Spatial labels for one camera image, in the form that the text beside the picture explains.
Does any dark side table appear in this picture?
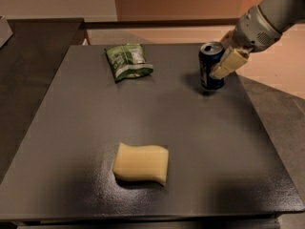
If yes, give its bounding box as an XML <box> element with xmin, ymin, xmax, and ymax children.
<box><xmin>0</xmin><ymin>18</ymin><xmax>86</xmax><ymax>181</ymax></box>

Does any dark blue pepsi can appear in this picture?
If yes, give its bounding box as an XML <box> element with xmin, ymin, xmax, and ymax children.
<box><xmin>198</xmin><ymin>41</ymin><xmax>225</xmax><ymax>91</ymax></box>

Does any green chip bag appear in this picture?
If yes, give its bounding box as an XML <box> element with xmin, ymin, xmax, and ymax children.
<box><xmin>105</xmin><ymin>44</ymin><xmax>153</xmax><ymax>82</ymax></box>

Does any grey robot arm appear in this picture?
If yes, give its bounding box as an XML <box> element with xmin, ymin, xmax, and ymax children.
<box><xmin>210</xmin><ymin>0</ymin><xmax>305</xmax><ymax>79</ymax></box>

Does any yellow sponge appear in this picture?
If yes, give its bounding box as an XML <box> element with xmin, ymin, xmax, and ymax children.
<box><xmin>112</xmin><ymin>143</ymin><xmax>169</xmax><ymax>186</ymax></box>

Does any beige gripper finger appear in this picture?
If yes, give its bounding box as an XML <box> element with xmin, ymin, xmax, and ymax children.
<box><xmin>210</xmin><ymin>47</ymin><xmax>250</xmax><ymax>79</ymax></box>
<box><xmin>220</xmin><ymin>31</ymin><xmax>236</xmax><ymax>50</ymax></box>

